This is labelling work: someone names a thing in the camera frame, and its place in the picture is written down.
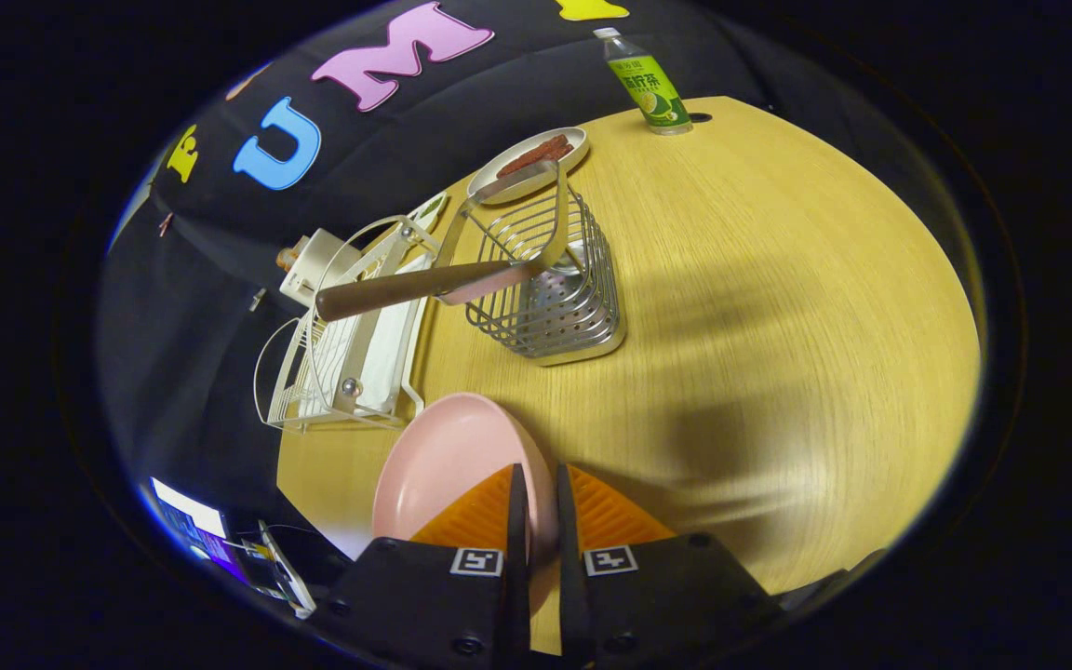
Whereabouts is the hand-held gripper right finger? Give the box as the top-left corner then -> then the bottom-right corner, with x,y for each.
555,463 -> 784,666

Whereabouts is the white wire dish rack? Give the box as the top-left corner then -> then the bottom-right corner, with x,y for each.
254,214 -> 439,435

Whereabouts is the pink plate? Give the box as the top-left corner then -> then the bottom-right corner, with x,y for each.
371,392 -> 563,652

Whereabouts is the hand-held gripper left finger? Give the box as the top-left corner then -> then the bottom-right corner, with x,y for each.
327,463 -> 532,666

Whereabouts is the green label drink bottle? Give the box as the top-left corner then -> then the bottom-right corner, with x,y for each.
594,27 -> 693,137

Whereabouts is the silver wire basket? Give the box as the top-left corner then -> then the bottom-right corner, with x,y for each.
434,158 -> 628,367

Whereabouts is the white flat device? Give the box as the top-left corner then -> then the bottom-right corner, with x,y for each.
257,521 -> 317,620

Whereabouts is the black backdrop cloth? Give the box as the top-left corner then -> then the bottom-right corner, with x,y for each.
94,0 -> 835,559

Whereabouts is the white condiment tray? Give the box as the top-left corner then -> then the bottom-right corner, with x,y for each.
406,191 -> 451,234

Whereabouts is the white oval plate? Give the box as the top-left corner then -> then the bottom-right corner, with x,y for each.
466,127 -> 590,206

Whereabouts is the lit screen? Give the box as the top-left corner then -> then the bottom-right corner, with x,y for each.
147,476 -> 248,578

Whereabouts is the white toaster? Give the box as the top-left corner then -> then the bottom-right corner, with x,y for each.
277,228 -> 369,308

